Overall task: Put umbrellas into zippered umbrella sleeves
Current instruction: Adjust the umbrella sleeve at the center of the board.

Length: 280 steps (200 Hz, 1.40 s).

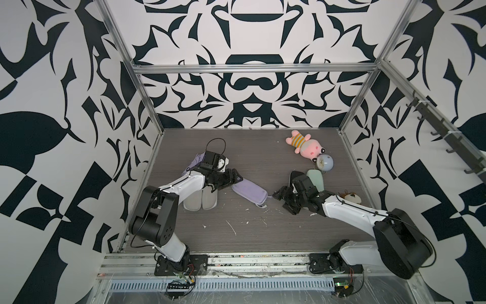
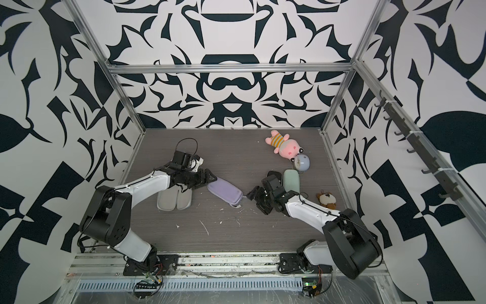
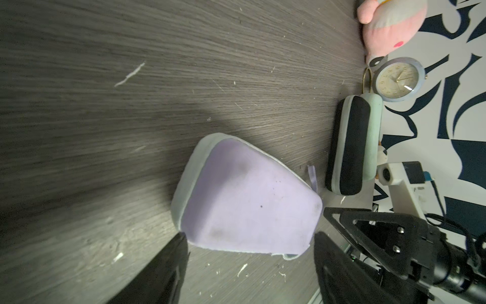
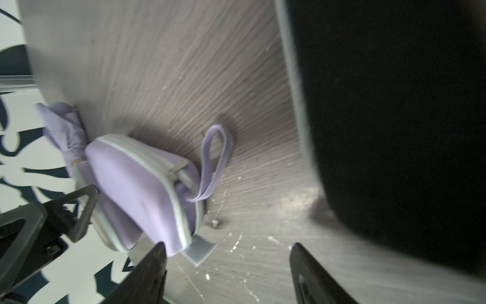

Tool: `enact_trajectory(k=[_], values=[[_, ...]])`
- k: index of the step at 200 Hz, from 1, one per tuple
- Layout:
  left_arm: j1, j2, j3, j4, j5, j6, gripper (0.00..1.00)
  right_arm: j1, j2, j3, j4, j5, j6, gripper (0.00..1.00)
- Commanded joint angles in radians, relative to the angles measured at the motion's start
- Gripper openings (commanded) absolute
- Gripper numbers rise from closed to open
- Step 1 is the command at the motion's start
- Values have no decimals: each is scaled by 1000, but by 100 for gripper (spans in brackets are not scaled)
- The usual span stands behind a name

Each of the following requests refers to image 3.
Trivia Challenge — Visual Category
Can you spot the pink plush pig toy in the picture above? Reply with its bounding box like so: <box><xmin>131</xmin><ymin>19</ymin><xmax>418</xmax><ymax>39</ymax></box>
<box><xmin>357</xmin><ymin>0</ymin><xmax>428</xmax><ymax>67</ymax></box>

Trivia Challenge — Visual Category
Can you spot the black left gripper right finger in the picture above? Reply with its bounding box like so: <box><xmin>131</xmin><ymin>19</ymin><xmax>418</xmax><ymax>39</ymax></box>
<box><xmin>314</xmin><ymin>232</ymin><xmax>383</xmax><ymax>303</ymax></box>

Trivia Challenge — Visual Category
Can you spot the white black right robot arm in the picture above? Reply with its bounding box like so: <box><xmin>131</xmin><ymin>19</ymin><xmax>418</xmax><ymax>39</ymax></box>
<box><xmin>323</xmin><ymin>207</ymin><xmax>485</xmax><ymax>303</ymax></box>

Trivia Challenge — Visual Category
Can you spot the brown white plush dog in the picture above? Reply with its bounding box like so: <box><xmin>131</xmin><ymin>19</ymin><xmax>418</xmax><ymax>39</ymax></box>
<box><xmin>377</xmin><ymin>141</ymin><xmax>388</xmax><ymax>166</ymax></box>

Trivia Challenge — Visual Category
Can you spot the blue round alarm clock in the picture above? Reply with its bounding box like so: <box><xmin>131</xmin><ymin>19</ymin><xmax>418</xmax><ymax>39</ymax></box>
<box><xmin>361</xmin><ymin>57</ymin><xmax>427</xmax><ymax>103</ymax></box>

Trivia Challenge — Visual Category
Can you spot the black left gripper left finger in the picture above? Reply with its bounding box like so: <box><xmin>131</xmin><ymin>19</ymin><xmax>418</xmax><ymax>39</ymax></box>
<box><xmin>108</xmin><ymin>233</ymin><xmax>189</xmax><ymax>304</ymax></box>

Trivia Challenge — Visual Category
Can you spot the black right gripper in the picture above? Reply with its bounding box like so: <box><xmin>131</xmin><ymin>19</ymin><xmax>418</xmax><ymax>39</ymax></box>
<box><xmin>323</xmin><ymin>207</ymin><xmax>448</xmax><ymax>288</ymax></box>

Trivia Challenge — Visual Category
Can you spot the lavender umbrella case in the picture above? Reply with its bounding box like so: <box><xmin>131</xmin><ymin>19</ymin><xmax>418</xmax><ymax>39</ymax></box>
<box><xmin>171</xmin><ymin>133</ymin><xmax>323</xmax><ymax>260</ymax></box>

